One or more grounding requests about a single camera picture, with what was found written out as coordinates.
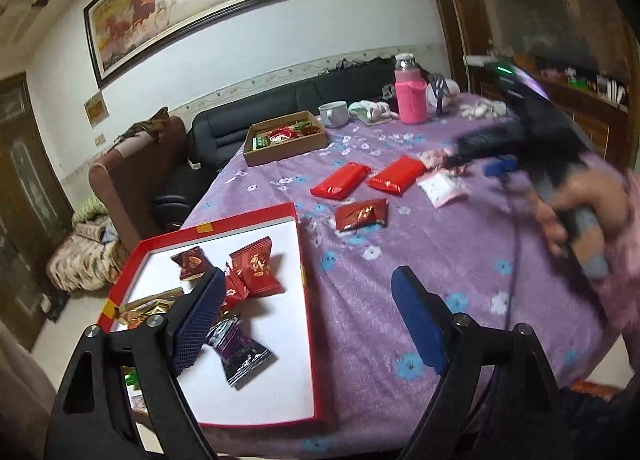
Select beige patterned blanket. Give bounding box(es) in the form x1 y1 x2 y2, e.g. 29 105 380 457
46 197 132 293

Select black leather sofa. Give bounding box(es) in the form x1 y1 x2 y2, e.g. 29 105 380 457
152 57 436 231

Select black tangled cords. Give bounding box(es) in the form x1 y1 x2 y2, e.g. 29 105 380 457
320 56 396 75

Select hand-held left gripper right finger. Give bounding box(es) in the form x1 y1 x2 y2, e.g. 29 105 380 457
390 266 568 460

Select white pink snack packet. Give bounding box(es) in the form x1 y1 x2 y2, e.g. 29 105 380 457
416 171 469 209

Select person's right forearm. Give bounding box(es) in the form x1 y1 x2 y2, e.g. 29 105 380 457
582 150 640 335

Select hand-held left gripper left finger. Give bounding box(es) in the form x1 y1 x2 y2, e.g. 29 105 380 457
44 267 227 460

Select maroon snack packet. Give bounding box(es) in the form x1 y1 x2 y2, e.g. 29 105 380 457
171 247 210 281

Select long red snack packet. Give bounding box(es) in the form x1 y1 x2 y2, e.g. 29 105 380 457
310 162 372 201
366 156 427 197

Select purple snack packet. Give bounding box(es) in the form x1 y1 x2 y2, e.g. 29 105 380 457
205 315 278 389

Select red box tray white inside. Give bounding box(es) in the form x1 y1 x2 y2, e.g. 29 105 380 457
97 202 328 428

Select dark red gold snack packet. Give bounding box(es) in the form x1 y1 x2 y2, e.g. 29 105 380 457
334 198 389 232

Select small red snack packet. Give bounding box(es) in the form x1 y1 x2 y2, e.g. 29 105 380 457
220 262 251 313

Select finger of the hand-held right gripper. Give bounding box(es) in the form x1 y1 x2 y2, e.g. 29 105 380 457
442 122 526 178

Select white green plastic bag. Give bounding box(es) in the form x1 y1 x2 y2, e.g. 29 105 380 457
348 100 398 127

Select white jug with black handle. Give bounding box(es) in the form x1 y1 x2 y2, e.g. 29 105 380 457
426 72 462 115

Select small yellow wall sign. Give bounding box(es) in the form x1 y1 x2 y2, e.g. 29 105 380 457
84 92 110 128

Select brown cloth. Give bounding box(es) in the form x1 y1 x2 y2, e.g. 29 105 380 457
117 107 171 143

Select white crumpled tissues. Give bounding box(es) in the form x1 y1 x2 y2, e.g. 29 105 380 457
460 98 508 121

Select brown cardboard box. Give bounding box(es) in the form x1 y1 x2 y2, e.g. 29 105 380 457
242 110 329 168

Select purple floral tablecloth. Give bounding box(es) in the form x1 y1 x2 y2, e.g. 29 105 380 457
177 92 631 460

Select dark wooden door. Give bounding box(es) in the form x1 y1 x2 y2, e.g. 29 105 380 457
0 72 76 351

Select group of small wrapped sweets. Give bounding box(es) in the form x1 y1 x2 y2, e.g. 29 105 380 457
252 121 323 149

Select bottle with pink knitted sleeve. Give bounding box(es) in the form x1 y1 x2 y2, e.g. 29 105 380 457
393 53 430 125

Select wooden wall cabinet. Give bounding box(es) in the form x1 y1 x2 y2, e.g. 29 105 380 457
417 0 640 165

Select white cup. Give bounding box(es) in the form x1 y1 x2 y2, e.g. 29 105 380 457
318 100 349 129

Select brown armchair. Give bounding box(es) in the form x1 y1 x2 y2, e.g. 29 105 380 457
89 114 188 253

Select person's right hand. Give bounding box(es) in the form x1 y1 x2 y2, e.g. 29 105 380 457
535 165 631 255

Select red gold print snack packet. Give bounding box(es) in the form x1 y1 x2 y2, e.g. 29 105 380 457
229 236 285 297

